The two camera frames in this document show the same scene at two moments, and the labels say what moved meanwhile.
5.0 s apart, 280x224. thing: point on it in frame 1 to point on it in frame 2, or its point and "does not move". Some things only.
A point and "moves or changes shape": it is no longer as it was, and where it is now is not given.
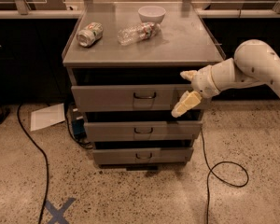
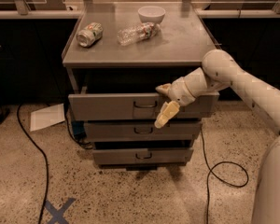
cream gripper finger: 189,75 to 165,88
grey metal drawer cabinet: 125,62 does not move
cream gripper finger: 188,101 to 167,111
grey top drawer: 131,97 moves or changes shape
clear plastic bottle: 138,33 does not move
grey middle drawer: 142,131 does not move
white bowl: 151,13 does not move
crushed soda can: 88,35 does not move
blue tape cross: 58,215 does not move
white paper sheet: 47,116 does not move
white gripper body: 203,82 to 179,92
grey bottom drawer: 142,155 does not move
